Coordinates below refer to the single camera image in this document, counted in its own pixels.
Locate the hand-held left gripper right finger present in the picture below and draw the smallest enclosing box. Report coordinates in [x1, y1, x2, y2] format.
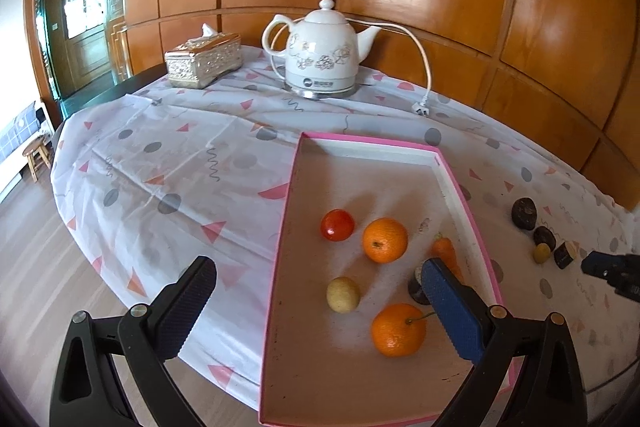
[420, 257, 586, 427]

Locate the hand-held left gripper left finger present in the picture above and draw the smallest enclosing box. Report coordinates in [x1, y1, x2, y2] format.
[48, 255, 218, 427]

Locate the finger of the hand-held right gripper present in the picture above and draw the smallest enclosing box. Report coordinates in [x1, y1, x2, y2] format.
[581, 251, 640, 280]
[611, 276, 640, 304]

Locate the dark cylinder with tan face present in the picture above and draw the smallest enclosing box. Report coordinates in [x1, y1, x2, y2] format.
[407, 268, 432, 306]

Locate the small carrot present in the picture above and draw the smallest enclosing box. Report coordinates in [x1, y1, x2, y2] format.
[431, 233, 463, 283]

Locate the orange with stem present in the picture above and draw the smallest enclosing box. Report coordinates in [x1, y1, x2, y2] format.
[371, 303, 437, 358]

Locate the orange without stem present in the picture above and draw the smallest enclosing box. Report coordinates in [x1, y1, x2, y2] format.
[362, 217, 409, 264]

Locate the small yellow potato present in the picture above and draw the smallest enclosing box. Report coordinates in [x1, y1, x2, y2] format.
[326, 276, 361, 314]

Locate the pink-edged shallow box tray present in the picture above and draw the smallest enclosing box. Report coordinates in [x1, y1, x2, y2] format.
[257, 132, 521, 427]

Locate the dark block with tan face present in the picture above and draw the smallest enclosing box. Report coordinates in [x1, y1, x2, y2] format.
[552, 241, 577, 269]

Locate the small dark round fruit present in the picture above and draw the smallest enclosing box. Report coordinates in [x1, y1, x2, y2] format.
[533, 226, 557, 250]

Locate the large dark wrinkled fruit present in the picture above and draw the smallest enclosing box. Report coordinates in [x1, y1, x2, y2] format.
[511, 198, 538, 230]

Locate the red tomato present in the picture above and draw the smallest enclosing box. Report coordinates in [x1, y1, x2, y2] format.
[320, 208, 356, 242]

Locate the white patterned tablecloth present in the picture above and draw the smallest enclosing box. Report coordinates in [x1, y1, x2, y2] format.
[50, 47, 640, 427]

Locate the small wooden stool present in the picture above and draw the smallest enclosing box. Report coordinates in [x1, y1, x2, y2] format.
[23, 138, 52, 182]

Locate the dark round table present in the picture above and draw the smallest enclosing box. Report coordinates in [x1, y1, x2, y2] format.
[55, 64, 168, 128]

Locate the white sofa with plaid cushions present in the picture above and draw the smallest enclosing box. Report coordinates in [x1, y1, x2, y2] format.
[0, 102, 53, 198]

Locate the silver embossed tissue box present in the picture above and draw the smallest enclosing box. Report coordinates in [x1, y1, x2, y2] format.
[164, 33, 244, 88]

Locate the silver kettle base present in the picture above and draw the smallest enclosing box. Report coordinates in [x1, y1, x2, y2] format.
[285, 74, 360, 100]

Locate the wooden door with glass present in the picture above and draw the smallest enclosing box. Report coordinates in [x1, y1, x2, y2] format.
[47, 0, 118, 98]

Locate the white floral ceramic kettle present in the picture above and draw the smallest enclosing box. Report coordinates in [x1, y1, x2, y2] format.
[261, 0, 383, 80]

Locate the white power cord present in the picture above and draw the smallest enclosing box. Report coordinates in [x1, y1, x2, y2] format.
[270, 19, 433, 105]

